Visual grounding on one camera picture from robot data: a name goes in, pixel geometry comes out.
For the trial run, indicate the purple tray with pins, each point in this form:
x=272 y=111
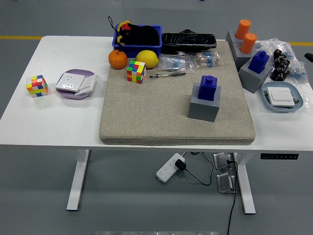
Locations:
x=78 y=71

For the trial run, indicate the black device behind keyboard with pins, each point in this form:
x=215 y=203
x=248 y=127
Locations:
x=187 y=31

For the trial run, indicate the blue seal stamp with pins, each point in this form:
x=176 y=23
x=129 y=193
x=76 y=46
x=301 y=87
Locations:
x=259 y=62
x=207 y=88

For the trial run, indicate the orange cylinder seal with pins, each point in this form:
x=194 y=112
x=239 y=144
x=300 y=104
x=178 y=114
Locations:
x=243 y=28
x=248 y=42

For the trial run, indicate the yellow lemon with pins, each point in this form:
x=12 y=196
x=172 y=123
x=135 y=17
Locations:
x=146 y=58

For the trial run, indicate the blue plastic bin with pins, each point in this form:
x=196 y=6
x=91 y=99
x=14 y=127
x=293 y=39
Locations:
x=137 y=48

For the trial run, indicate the grey-brown fabric mat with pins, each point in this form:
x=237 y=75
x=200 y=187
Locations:
x=151 y=110

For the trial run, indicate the black cylinder parts pack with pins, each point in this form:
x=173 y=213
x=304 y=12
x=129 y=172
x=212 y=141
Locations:
x=281 y=63

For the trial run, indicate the light blue tray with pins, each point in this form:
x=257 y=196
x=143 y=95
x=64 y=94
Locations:
x=298 y=91

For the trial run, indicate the white switch panel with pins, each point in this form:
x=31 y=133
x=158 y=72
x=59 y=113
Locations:
x=88 y=84
x=280 y=96

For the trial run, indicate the white power strip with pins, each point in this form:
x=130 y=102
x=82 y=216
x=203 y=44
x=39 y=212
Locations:
x=166 y=171

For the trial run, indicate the black power adapter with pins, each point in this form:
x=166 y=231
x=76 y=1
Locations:
x=180 y=164

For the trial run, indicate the metal foot pedal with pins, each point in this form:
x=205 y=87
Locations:
x=225 y=183
x=221 y=161

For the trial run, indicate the orange tangerine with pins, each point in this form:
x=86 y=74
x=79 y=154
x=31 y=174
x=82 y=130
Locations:
x=118 y=60

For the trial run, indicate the black keyboard in plastic wrap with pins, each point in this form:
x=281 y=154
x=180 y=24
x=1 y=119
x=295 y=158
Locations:
x=188 y=41

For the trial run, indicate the clear bag of blue resistors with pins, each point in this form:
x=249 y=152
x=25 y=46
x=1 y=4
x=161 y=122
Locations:
x=173 y=63

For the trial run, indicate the dark ballpoint pen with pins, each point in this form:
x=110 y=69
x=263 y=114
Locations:
x=171 y=74

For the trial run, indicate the black table control panel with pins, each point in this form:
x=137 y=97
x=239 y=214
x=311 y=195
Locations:
x=278 y=156

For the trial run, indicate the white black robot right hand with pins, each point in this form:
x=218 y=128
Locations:
x=309 y=56

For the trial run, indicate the clear bag of blue parts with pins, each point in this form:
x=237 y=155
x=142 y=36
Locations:
x=269 y=45

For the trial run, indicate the colourful puzzle cube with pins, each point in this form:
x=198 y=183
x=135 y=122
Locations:
x=37 y=86
x=136 y=72

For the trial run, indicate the clear bag of brown resistors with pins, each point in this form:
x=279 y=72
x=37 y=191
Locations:
x=207 y=60

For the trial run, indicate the clear flat plastic bag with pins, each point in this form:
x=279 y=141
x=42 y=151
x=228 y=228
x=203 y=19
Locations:
x=308 y=98

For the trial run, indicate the white table leg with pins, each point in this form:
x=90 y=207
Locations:
x=247 y=195
x=78 y=181

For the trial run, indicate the white wall socket panel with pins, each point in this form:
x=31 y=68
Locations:
x=69 y=82

